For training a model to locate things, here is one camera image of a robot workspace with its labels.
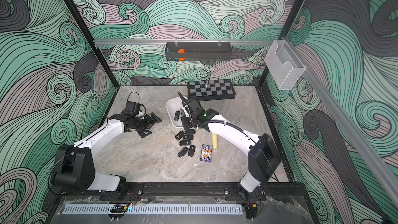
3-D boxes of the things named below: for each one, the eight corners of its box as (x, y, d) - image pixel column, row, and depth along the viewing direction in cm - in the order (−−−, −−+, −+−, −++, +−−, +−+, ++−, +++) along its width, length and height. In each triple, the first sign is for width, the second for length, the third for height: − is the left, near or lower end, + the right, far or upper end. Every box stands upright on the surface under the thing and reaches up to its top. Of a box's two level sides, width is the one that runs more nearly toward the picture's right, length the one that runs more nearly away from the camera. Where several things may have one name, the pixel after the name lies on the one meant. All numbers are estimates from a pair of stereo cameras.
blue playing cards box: (199, 160, 85) (199, 159, 84) (202, 144, 92) (202, 142, 90) (210, 162, 85) (211, 161, 83) (212, 146, 91) (212, 144, 89)
